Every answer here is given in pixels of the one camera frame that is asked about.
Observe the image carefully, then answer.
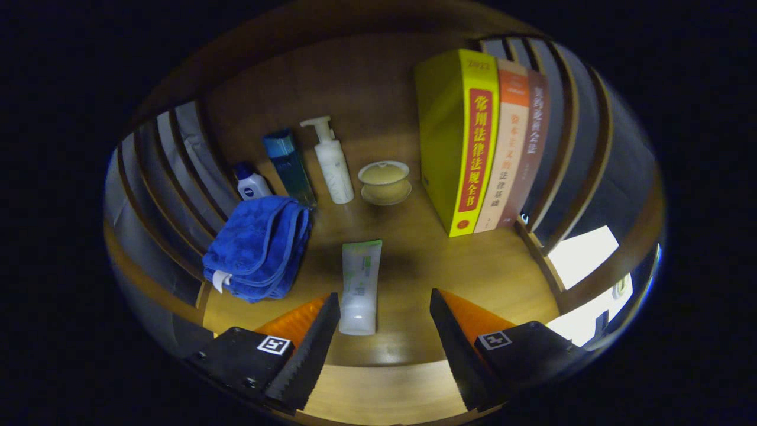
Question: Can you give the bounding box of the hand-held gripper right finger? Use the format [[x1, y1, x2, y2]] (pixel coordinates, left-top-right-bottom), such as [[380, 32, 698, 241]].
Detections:
[[429, 288, 592, 413]]

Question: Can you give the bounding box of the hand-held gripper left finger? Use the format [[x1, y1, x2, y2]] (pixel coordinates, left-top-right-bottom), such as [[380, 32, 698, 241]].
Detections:
[[186, 292, 342, 415]]

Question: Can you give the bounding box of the white cream tube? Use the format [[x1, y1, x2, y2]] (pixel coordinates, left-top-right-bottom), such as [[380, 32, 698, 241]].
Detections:
[[338, 240, 383, 337]]

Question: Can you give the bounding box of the wooden drawer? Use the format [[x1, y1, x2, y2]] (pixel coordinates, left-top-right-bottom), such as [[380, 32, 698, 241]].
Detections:
[[278, 358, 503, 426]]

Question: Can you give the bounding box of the wooden countertop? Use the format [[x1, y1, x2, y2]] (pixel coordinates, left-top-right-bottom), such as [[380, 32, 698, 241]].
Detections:
[[201, 133, 562, 367]]

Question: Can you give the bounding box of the wooden cabinet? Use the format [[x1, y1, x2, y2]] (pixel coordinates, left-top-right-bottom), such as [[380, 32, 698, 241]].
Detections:
[[104, 3, 666, 379]]

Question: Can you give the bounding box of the blue folded towel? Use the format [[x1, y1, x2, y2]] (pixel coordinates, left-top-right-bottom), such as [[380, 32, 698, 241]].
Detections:
[[202, 196, 313, 304]]

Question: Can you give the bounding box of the white box table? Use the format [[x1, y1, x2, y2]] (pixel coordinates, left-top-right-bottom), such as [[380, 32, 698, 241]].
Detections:
[[547, 225, 633, 347]]

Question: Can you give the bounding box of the small white blue-capped bottle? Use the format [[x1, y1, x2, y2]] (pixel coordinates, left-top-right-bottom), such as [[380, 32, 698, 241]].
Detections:
[[232, 162, 274, 201]]

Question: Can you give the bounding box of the white pump bottle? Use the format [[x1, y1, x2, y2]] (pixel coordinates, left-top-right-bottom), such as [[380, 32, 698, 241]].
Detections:
[[300, 115, 355, 205]]

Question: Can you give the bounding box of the teal blue bottle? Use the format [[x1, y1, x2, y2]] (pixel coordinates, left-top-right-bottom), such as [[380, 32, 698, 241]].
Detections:
[[263, 128, 317, 208]]

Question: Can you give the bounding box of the yellow lidded teacup with saucer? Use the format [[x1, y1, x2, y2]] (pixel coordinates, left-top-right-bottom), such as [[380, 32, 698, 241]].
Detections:
[[357, 160, 413, 206]]

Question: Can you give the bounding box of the orange and cream book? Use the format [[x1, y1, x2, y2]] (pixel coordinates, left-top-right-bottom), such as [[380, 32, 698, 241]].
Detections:
[[473, 58, 530, 234]]

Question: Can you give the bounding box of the brown book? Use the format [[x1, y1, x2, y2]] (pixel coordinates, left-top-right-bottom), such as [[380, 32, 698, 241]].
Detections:
[[497, 69, 551, 229]]

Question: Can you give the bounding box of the thick yellow book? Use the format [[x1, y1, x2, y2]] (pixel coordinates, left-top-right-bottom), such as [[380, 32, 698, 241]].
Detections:
[[414, 49, 501, 238]]

